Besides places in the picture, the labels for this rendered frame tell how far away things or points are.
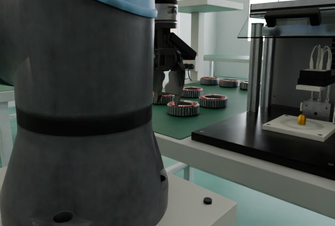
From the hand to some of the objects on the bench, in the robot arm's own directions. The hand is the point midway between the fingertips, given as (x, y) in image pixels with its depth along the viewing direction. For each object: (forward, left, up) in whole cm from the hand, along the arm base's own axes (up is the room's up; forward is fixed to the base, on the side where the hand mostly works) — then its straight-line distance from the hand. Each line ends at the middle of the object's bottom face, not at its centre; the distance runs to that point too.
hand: (168, 99), depth 79 cm
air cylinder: (+38, -25, -6) cm, 46 cm away
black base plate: (+26, -38, -8) cm, 47 cm away
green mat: (+43, +27, -10) cm, 52 cm away
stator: (+19, +12, -10) cm, 24 cm away
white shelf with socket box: (+76, +56, -11) cm, 95 cm away
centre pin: (+24, -26, -5) cm, 36 cm away
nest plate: (+24, -26, -6) cm, 36 cm away
